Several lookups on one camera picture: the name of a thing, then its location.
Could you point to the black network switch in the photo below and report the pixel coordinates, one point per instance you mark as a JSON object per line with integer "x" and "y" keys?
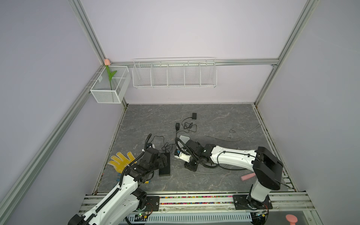
{"x": 165, "y": 169}

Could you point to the white mesh basket small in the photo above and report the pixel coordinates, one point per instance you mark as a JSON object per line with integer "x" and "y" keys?
{"x": 101, "y": 88}

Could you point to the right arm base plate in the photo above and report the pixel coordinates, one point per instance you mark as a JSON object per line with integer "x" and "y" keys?
{"x": 241, "y": 202}

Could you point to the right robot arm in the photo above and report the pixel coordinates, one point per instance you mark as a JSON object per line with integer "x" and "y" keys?
{"x": 266, "y": 166}

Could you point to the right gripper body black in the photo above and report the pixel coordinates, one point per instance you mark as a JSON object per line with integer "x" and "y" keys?
{"x": 192, "y": 164}

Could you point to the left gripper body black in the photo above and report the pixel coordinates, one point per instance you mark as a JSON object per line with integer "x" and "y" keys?
{"x": 160, "y": 162}

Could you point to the artificial tulip flower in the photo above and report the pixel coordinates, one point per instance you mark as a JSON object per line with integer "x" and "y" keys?
{"x": 110, "y": 73}

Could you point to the pink purple toy shovel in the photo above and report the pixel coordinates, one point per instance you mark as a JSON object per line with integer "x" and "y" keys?
{"x": 248, "y": 176}

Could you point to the black power cord tangled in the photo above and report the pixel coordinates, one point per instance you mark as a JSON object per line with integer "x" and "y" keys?
{"x": 185, "y": 127}

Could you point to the yellow work glove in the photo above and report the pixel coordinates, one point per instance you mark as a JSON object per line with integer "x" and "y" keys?
{"x": 120, "y": 161}

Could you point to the white wire basket long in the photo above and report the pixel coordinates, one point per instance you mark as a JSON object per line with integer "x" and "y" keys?
{"x": 175, "y": 72}

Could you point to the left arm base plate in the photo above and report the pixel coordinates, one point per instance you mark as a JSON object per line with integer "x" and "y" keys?
{"x": 149, "y": 204}

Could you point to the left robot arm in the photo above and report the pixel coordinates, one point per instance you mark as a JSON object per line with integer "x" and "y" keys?
{"x": 126, "y": 196}

